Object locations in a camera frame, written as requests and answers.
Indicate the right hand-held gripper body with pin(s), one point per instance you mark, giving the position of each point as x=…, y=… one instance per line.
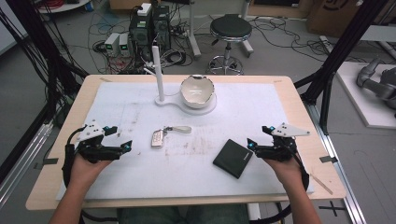
x=281, y=146

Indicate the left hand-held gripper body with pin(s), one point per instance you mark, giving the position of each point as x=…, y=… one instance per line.
x=93, y=149

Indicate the person's left hand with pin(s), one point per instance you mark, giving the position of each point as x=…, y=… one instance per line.
x=85, y=169

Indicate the person's right hand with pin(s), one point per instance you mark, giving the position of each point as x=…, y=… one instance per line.
x=286, y=171

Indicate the black wallet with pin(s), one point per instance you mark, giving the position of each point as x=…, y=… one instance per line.
x=233, y=158

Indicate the black tape piece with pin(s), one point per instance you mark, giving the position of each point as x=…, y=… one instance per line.
x=328, y=159
x=49, y=161

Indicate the tan tape strip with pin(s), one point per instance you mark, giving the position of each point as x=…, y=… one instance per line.
x=321, y=184

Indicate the white foam mat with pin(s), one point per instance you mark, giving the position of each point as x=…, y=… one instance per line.
x=193, y=174

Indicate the white stand with pole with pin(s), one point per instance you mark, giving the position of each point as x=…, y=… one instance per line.
x=158, y=71

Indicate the white ceramic bowl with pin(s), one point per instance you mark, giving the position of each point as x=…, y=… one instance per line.
x=196, y=91

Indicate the black tape cross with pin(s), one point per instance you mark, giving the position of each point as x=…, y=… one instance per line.
x=332, y=208

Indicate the small grey power unit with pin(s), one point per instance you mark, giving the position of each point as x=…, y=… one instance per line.
x=124, y=45
x=111, y=44

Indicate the person's jeans legs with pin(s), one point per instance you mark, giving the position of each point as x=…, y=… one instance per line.
x=180, y=215

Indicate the white floor platform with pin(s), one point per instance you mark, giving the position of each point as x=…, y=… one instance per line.
x=364, y=109

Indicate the black computer tower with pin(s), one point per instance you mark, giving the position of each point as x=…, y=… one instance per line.
x=140, y=34
x=161, y=28

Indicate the black round stool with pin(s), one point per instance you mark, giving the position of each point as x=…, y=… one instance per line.
x=231, y=28

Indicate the white box on tower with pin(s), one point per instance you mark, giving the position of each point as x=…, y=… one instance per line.
x=144, y=9

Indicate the cardboard box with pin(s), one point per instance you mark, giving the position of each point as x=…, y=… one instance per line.
x=336, y=15

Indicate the aluminium rail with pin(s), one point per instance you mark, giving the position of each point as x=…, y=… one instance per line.
x=339, y=174
x=21, y=165

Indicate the black metal frame post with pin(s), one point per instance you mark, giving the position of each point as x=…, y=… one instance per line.
x=342, y=46

